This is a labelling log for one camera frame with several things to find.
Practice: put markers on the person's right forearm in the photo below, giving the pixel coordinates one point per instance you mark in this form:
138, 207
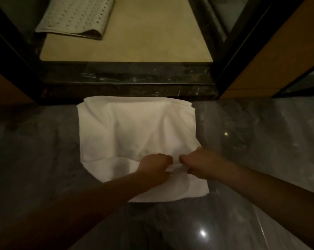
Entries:
276, 197

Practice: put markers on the white towel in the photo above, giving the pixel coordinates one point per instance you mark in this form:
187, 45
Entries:
136, 132

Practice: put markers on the person's left forearm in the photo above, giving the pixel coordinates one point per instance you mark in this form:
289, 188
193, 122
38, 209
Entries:
68, 213

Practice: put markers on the black door frame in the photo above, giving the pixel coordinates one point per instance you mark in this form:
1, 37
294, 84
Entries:
11, 62

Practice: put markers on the black marble threshold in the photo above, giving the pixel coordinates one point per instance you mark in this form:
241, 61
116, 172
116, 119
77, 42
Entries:
125, 78

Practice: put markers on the perforated white bath mat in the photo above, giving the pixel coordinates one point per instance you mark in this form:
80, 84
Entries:
76, 15

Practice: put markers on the person's left hand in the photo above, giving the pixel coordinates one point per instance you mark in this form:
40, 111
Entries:
154, 169

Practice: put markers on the person's right hand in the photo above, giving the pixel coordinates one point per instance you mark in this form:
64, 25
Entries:
202, 164

